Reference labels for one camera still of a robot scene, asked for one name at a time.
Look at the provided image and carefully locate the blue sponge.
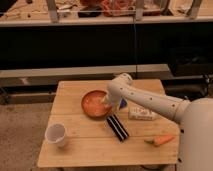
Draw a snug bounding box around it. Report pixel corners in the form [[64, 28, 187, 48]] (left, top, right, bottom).
[[119, 99, 127, 109]]

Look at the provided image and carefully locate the black striped cloth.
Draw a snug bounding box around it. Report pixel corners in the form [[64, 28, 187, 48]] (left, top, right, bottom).
[[107, 115, 129, 142]]

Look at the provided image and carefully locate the orange carrot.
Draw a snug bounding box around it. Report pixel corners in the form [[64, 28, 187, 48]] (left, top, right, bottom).
[[145, 135, 174, 146]]

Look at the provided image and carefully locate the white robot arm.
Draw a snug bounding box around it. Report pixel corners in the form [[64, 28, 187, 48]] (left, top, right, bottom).
[[107, 73, 213, 171]]

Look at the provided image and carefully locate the orange ceramic bowl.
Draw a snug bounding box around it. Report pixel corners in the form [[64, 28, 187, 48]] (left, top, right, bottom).
[[81, 90, 111, 119]]

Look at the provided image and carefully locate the white plastic cup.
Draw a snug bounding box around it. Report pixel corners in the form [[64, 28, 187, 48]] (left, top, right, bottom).
[[45, 123, 67, 148]]

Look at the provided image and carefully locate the wooden folding table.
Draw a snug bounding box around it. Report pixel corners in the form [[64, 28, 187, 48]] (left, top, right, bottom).
[[38, 81, 179, 168]]

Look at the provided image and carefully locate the long grey bench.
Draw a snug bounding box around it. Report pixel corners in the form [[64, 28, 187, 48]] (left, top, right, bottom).
[[0, 64, 172, 87]]

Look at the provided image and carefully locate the red object on shelf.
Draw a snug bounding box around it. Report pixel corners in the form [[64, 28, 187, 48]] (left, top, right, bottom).
[[101, 0, 135, 17]]

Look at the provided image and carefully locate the clear plastic bottle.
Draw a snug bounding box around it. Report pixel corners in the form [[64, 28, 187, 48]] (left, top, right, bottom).
[[129, 107, 157, 121]]

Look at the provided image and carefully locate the hanging blue cable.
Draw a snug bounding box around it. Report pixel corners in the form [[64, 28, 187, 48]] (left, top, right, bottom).
[[133, 16, 139, 80]]

